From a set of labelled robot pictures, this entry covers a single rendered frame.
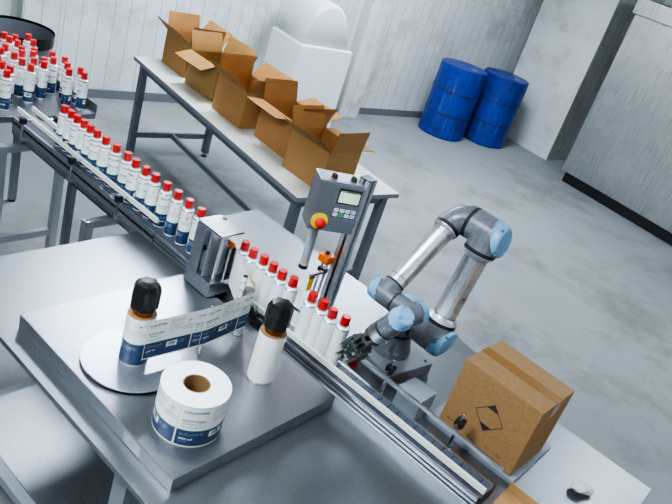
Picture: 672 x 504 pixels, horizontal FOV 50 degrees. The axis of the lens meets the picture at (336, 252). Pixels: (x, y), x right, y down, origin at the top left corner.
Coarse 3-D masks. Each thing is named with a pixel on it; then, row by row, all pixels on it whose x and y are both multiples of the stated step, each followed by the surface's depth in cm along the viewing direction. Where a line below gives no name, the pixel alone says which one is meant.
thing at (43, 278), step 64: (0, 256) 260; (64, 256) 271; (128, 256) 285; (0, 320) 230; (64, 384) 214; (448, 384) 273; (128, 448) 200; (256, 448) 214; (320, 448) 222; (384, 448) 231; (576, 448) 262
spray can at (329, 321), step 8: (328, 312) 247; (336, 312) 245; (328, 320) 246; (336, 320) 248; (320, 328) 249; (328, 328) 247; (320, 336) 249; (328, 336) 249; (320, 344) 250; (328, 344) 251; (320, 352) 252
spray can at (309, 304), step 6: (312, 294) 250; (318, 294) 252; (306, 300) 253; (312, 300) 251; (306, 306) 252; (312, 306) 252; (300, 312) 255; (306, 312) 253; (312, 312) 253; (300, 318) 255; (306, 318) 254; (300, 324) 255; (306, 324) 255; (294, 330) 258; (300, 330) 256; (306, 330) 257; (300, 336) 257
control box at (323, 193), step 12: (312, 180) 249; (324, 180) 240; (348, 180) 245; (312, 192) 247; (324, 192) 241; (336, 192) 242; (312, 204) 245; (324, 204) 244; (336, 204) 245; (360, 204) 247; (312, 216) 245; (324, 216) 246; (312, 228) 248; (324, 228) 249; (336, 228) 250; (348, 228) 251
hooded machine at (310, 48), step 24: (312, 0) 680; (288, 24) 693; (312, 24) 669; (336, 24) 684; (288, 48) 686; (312, 48) 679; (336, 48) 698; (288, 72) 688; (312, 72) 694; (336, 72) 710; (312, 96) 709; (336, 96) 726
